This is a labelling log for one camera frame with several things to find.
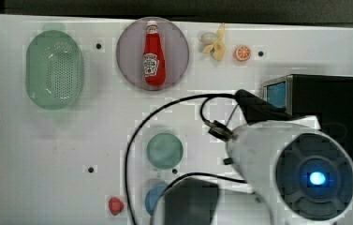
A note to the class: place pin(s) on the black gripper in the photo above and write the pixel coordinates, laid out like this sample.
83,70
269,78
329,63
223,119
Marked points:
257,110

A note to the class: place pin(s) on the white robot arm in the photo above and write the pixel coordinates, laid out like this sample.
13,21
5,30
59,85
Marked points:
298,175

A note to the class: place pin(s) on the toy orange slice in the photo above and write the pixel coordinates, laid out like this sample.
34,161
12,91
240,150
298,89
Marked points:
242,53

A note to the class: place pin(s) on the peeled toy banana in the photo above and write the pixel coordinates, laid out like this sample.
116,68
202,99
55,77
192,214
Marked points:
214,43

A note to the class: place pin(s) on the green cup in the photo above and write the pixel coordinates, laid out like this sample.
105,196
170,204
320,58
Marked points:
164,151

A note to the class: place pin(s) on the red ketchup bottle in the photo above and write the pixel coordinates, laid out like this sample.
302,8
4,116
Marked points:
153,59

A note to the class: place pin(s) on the blue cup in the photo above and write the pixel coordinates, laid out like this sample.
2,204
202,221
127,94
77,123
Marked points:
152,196

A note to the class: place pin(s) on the grey round plate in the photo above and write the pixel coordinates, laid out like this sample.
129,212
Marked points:
130,47

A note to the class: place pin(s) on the red toy strawberry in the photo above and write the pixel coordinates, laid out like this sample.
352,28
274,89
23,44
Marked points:
116,206

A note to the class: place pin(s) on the green colander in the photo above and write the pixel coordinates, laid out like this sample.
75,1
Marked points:
54,68

